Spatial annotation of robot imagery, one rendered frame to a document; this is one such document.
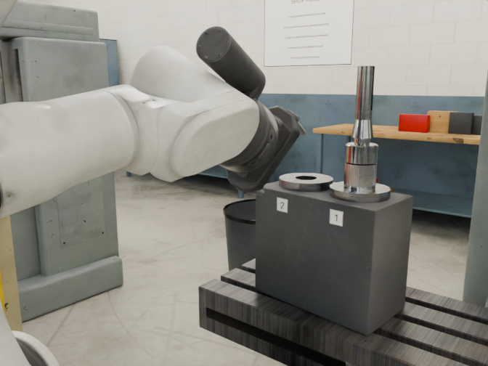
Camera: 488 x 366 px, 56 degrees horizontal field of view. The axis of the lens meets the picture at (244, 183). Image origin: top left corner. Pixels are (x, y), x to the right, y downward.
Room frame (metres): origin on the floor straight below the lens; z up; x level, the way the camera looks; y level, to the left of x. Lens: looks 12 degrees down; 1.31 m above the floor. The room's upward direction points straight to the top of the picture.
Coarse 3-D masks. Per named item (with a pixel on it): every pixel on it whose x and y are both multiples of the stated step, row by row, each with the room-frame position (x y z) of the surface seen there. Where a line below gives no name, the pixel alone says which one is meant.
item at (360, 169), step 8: (352, 152) 0.65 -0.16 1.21; (360, 152) 0.65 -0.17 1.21; (376, 152) 0.65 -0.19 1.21; (352, 160) 0.65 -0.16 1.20; (360, 160) 0.65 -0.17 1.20; (368, 160) 0.65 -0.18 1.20; (376, 160) 0.66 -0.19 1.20; (344, 168) 0.67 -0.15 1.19; (352, 168) 0.65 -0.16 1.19; (360, 168) 0.65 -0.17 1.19; (368, 168) 0.65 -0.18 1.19; (376, 168) 0.66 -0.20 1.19; (344, 176) 0.67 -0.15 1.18; (352, 176) 0.65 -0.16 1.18; (360, 176) 0.65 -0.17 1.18; (368, 176) 0.65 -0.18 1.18; (344, 184) 0.67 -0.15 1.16; (352, 184) 0.65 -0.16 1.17; (360, 184) 0.65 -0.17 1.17; (368, 184) 0.65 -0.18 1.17
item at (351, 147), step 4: (348, 144) 0.67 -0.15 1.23; (352, 144) 0.67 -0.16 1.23; (372, 144) 0.67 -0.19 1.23; (376, 144) 0.67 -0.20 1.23; (348, 148) 0.66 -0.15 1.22; (352, 148) 0.65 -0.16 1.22; (356, 148) 0.65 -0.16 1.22; (360, 148) 0.65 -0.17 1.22; (364, 148) 0.65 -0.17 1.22; (368, 148) 0.65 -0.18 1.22; (372, 148) 0.65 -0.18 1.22; (376, 148) 0.65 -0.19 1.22; (364, 152) 0.65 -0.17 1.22; (368, 152) 0.65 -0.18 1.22
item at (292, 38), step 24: (264, 0) 5.95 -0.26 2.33; (288, 0) 5.74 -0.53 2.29; (312, 0) 5.54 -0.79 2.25; (336, 0) 5.35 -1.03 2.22; (264, 24) 5.95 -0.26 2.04; (288, 24) 5.74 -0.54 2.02; (312, 24) 5.53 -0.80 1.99; (336, 24) 5.35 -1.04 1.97; (264, 48) 5.95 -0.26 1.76; (288, 48) 5.73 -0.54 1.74; (312, 48) 5.53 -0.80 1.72; (336, 48) 5.34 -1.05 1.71
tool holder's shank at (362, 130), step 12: (360, 72) 0.66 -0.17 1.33; (372, 72) 0.66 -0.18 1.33; (360, 84) 0.66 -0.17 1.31; (372, 84) 0.66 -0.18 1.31; (360, 96) 0.66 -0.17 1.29; (372, 96) 0.66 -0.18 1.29; (360, 108) 0.66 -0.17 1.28; (372, 108) 0.66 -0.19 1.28; (360, 120) 0.66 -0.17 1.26; (360, 132) 0.66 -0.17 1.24; (372, 132) 0.66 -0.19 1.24; (360, 144) 0.66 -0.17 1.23
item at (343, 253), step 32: (288, 192) 0.69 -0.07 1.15; (320, 192) 0.69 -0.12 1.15; (352, 192) 0.63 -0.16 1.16; (384, 192) 0.63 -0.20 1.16; (256, 224) 0.73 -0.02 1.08; (288, 224) 0.69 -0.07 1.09; (320, 224) 0.64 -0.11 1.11; (352, 224) 0.61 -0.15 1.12; (384, 224) 0.60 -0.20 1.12; (256, 256) 0.73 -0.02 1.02; (288, 256) 0.69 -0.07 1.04; (320, 256) 0.64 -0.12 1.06; (352, 256) 0.61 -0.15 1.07; (384, 256) 0.61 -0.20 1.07; (256, 288) 0.73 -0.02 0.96; (288, 288) 0.68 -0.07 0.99; (320, 288) 0.64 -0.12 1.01; (352, 288) 0.60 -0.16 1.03; (384, 288) 0.61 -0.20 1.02; (352, 320) 0.60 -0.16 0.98; (384, 320) 0.62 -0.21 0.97
